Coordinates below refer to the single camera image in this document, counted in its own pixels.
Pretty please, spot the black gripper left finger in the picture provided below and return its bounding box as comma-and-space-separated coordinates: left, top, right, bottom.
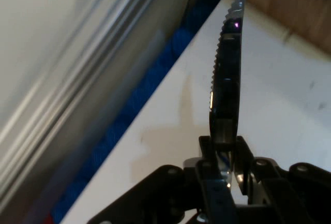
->
86, 135, 239, 224

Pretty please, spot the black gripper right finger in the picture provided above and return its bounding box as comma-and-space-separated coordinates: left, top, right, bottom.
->
232, 135, 331, 224

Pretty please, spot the serrated steel table knife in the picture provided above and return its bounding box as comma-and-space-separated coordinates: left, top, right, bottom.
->
207, 0, 248, 186

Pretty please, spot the dark wooden cabinet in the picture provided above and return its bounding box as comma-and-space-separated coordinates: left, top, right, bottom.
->
208, 0, 331, 55

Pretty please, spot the aluminium wall rail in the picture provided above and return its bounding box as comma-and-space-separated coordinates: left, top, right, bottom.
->
0, 0, 182, 209

